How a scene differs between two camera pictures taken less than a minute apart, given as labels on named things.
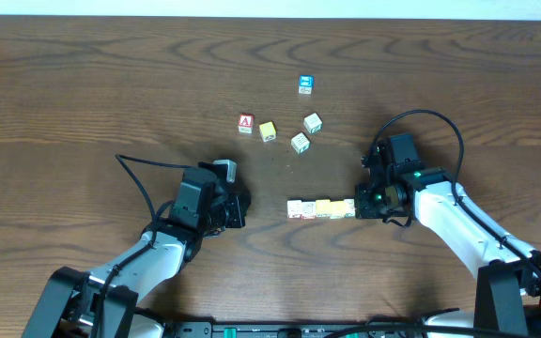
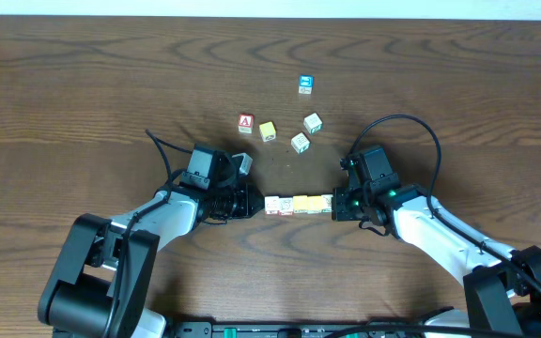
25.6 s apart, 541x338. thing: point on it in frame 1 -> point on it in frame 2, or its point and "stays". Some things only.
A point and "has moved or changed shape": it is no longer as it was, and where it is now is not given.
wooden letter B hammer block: (338, 209) has moved or changed shape
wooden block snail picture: (308, 209) -> (285, 207)
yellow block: (323, 208) -> (301, 205)
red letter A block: (246, 123) stays
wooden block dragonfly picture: (301, 143) stays
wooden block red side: (294, 208) -> (271, 205)
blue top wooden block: (306, 84) stays
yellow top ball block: (268, 131) stays
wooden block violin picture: (350, 207) has moved or changed shape
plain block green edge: (313, 123) stays
